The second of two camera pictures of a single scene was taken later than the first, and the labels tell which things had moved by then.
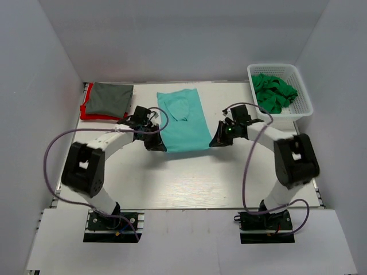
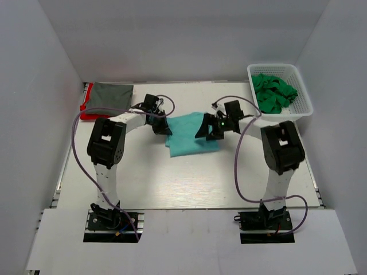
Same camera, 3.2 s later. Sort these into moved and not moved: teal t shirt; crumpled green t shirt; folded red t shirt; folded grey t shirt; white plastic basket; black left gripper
Moved: teal t shirt; black left gripper
Not moved: white plastic basket; crumpled green t shirt; folded grey t shirt; folded red t shirt
